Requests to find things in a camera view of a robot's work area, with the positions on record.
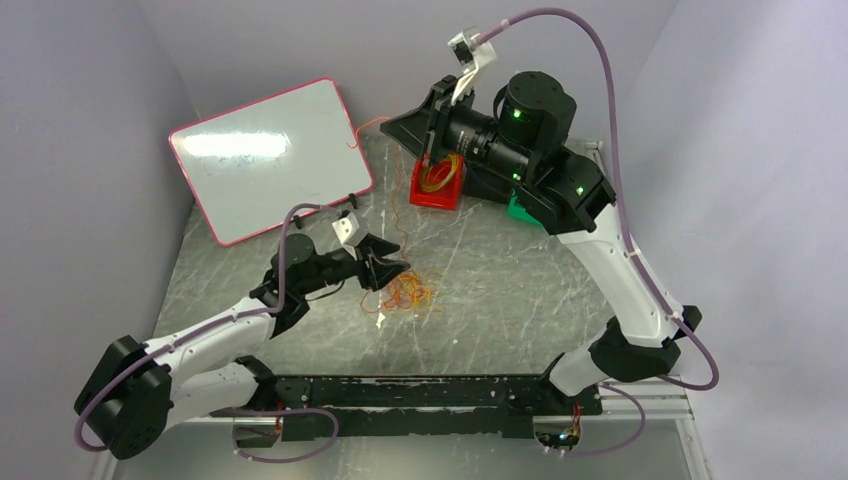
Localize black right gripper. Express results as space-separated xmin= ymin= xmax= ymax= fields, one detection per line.
xmin=380 ymin=75 xmax=534 ymax=186

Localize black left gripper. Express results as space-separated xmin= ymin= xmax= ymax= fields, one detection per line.
xmin=297 ymin=233 xmax=410 ymax=295

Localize orange cable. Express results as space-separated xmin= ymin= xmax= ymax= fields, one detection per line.
xmin=345 ymin=116 xmax=412 ymax=266

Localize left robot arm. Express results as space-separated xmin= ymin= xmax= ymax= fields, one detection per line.
xmin=72 ymin=227 xmax=410 ymax=460

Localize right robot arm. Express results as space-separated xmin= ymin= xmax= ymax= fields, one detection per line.
xmin=381 ymin=71 xmax=700 ymax=414

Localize red plastic bin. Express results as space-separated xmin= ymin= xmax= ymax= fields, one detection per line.
xmin=408 ymin=153 xmax=464 ymax=210

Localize black plastic bin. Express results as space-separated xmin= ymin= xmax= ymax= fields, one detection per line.
xmin=462 ymin=164 xmax=522 ymax=205

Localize green plastic bin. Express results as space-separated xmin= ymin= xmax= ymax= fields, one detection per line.
xmin=507 ymin=191 xmax=542 ymax=226

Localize pink framed whiteboard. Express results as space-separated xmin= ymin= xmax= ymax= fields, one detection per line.
xmin=168 ymin=77 xmax=374 ymax=246

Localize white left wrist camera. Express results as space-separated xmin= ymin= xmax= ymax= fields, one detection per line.
xmin=331 ymin=212 xmax=368 ymax=258

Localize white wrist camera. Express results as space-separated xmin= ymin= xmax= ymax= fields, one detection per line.
xmin=447 ymin=27 xmax=497 ymax=106
xmin=331 ymin=212 xmax=368 ymax=258

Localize orange yellow tangled cables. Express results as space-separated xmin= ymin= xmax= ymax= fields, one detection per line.
xmin=359 ymin=268 xmax=446 ymax=317

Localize yellow green coiled cable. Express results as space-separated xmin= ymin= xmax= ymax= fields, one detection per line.
xmin=421 ymin=153 xmax=461 ymax=194

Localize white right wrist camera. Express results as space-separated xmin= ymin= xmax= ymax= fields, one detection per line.
xmin=447 ymin=27 xmax=497 ymax=106

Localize aluminium rail frame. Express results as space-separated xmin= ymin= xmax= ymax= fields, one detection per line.
xmin=89 ymin=140 xmax=713 ymax=480

